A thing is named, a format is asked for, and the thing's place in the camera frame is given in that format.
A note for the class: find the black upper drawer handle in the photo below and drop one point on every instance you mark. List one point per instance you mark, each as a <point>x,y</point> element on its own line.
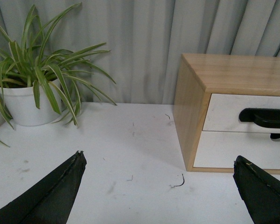
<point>263,117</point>

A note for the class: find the black lower drawer handle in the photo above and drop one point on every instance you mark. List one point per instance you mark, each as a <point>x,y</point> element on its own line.
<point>275,136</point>

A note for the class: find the white plant pot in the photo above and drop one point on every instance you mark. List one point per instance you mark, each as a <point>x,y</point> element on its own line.
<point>21,104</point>

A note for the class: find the green spider plant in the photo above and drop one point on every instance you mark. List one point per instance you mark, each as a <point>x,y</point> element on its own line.
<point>30,63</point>

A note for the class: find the grey curtain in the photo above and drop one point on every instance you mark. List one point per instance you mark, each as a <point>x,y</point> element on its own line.
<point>144,39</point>

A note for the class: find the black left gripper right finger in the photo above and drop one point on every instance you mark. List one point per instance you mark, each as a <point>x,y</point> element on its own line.
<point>259,190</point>

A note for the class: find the wooden drawer cabinet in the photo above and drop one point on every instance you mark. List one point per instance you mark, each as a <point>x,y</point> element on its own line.
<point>202,75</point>

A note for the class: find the white drawer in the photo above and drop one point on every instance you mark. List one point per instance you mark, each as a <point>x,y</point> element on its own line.
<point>220,150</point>
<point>224,109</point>

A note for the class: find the black drawer handle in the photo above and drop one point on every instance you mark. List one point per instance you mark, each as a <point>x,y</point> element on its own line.
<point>275,136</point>
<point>263,117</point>

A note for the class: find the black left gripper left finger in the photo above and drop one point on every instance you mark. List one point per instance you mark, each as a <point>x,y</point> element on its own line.
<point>50,200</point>

